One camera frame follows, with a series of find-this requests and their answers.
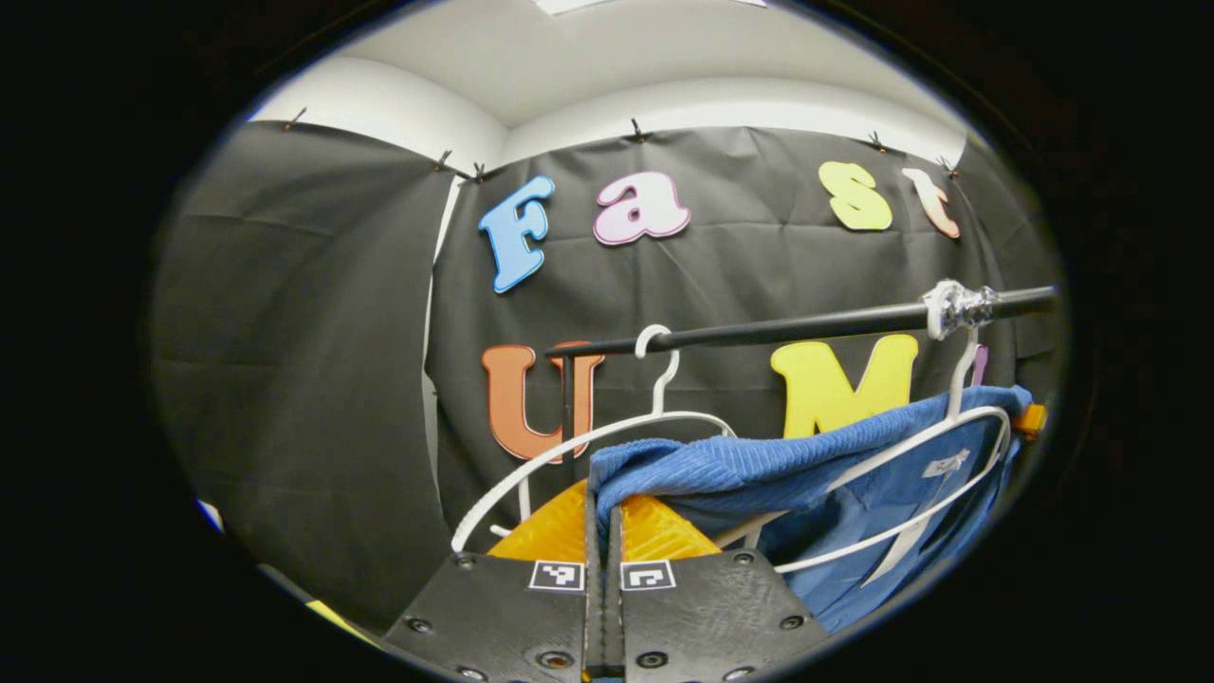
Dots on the empty white hanger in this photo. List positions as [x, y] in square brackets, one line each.
[664, 387]

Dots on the row of black cloth clips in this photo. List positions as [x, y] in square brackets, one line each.
[638, 131]

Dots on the white hanger with taped hook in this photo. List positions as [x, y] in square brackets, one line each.
[958, 389]

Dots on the black clothes rack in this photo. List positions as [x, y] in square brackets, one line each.
[806, 328]

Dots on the large ceiling light panel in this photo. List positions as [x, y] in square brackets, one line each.
[569, 4]

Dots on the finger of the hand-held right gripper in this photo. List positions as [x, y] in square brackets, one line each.
[1029, 420]

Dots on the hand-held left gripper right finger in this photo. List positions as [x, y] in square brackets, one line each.
[721, 612]

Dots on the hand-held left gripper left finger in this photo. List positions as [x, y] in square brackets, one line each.
[503, 607]

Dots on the black backdrop cloth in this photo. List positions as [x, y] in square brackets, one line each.
[303, 379]

